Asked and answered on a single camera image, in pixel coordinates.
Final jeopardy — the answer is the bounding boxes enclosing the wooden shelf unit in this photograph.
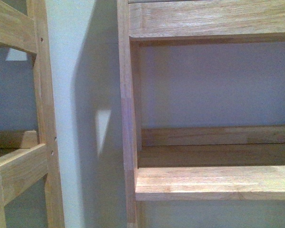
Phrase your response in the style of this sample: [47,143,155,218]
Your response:
[117,0,285,228]

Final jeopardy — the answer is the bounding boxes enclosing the wooden rack on left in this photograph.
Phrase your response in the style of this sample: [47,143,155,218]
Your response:
[0,0,65,228]

